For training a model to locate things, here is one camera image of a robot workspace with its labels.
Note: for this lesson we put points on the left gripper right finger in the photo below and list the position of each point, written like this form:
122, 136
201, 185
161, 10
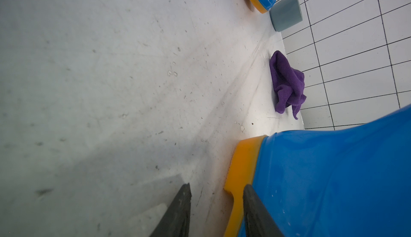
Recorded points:
258, 221

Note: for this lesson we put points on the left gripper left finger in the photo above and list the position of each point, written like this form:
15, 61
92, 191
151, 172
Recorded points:
176, 220

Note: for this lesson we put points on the grey-green cup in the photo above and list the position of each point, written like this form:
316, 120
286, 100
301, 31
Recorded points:
285, 14

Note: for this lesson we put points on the purple cloth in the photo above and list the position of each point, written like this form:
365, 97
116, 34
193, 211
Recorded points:
288, 84

